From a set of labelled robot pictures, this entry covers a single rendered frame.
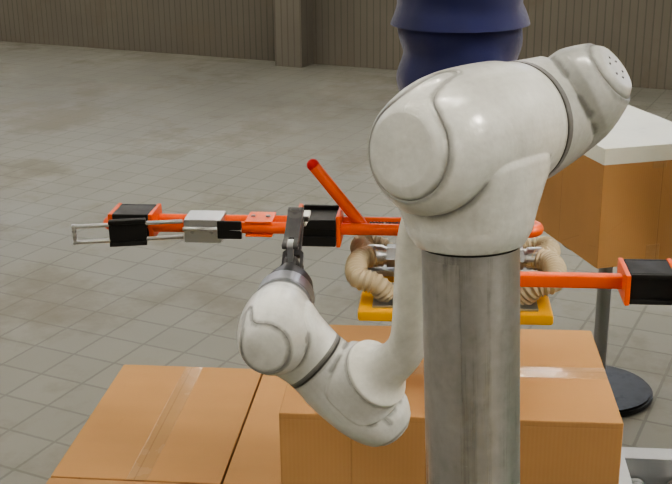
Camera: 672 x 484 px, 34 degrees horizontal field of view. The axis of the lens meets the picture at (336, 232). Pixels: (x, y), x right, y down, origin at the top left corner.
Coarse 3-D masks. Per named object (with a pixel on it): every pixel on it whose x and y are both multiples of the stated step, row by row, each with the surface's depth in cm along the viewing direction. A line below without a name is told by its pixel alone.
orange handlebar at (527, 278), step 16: (160, 224) 201; (176, 224) 200; (256, 224) 199; (272, 224) 199; (352, 224) 198; (368, 224) 197; (384, 224) 197; (528, 272) 173; (544, 272) 173; (560, 272) 172; (576, 272) 172; (608, 288) 171
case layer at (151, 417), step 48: (144, 384) 292; (192, 384) 292; (240, 384) 291; (96, 432) 267; (144, 432) 267; (192, 432) 266; (240, 432) 268; (48, 480) 246; (96, 480) 246; (144, 480) 246; (192, 480) 245; (240, 480) 245
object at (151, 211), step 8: (120, 208) 204; (128, 208) 204; (136, 208) 204; (144, 208) 204; (152, 208) 204; (160, 208) 206; (112, 216) 201; (120, 216) 201; (128, 216) 200; (136, 216) 200; (144, 216) 200; (152, 216) 200; (152, 232) 201
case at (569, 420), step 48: (384, 336) 222; (528, 336) 222; (576, 336) 221; (288, 384) 202; (528, 384) 201; (576, 384) 201; (288, 432) 192; (336, 432) 192; (528, 432) 189; (576, 432) 188; (288, 480) 196; (336, 480) 195; (384, 480) 194; (528, 480) 192; (576, 480) 191
